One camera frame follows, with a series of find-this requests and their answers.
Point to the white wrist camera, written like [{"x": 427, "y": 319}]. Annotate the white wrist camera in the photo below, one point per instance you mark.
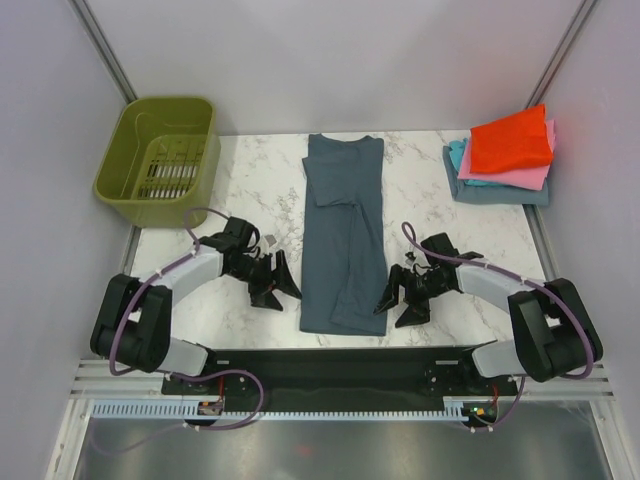
[
  {"x": 412, "y": 262},
  {"x": 265, "y": 245}
]

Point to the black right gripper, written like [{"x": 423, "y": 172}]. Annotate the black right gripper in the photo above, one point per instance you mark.
[{"x": 415, "y": 313}]

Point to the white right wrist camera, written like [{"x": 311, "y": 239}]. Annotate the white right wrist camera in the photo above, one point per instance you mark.
[{"x": 412, "y": 262}]

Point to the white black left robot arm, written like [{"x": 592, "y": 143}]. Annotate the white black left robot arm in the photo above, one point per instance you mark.
[{"x": 133, "y": 326}]

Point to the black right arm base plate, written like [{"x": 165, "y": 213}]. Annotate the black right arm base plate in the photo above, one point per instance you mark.
[{"x": 448, "y": 379}]

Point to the aluminium corner post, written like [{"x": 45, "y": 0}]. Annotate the aluminium corner post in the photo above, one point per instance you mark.
[
  {"x": 98, "y": 38},
  {"x": 562, "y": 51}
]

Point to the folded red t shirt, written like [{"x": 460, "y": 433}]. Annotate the folded red t shirt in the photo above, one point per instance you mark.
[{"x": 518, "y": 141}]

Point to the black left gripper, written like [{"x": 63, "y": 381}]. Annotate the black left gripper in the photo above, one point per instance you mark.
[{"x": 281, "y": 279}]

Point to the aluminium left corner post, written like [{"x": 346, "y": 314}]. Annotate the aluminium left corner post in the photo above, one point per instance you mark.
[{"x": 98, "y": 38}]

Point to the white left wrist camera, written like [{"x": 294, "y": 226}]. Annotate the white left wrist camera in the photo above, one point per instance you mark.
[{"x": 265, "y": 245}]

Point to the folded pink t shirt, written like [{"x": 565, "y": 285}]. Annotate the folded pink t shirt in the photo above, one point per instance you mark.
[{"x": 530, "y": 179}]

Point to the light blue slotted cable duct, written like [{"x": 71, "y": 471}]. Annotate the light blue slotted cable duct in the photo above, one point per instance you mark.
[{"x": 193, "y": 410}]

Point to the aluminium extrusion rail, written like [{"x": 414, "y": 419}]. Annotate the aluminium extrusion rail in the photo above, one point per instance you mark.
[{"x": 93, "y": 379}]

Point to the folded grey blue t shirt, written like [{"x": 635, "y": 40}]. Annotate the folded grey blue t shirt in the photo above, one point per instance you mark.
[{"x": 490, "y": 195}]

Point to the folded teal t shirt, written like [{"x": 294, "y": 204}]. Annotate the folded teal t shirt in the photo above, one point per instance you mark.
[{"x": 460, "y": 157}]

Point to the aluminium right corner post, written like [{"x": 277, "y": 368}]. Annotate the aluminium right corner post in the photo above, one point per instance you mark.
[{"x": 562, "y": 51}]

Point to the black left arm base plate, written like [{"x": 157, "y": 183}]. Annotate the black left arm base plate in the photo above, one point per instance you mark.
[{"x": 232, "y": 385}]

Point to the olive green plastic basket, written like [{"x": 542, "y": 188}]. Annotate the olive green plastic basket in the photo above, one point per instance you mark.
[{"x": 161, "y": 161}]

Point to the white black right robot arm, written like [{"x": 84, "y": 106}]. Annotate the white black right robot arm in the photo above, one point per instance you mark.
[{"x": 552, "y": 332}]

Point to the slate blue t shirt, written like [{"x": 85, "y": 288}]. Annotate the slate blue t shirt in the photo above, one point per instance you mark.
[{"x": 343, "y": 270}]

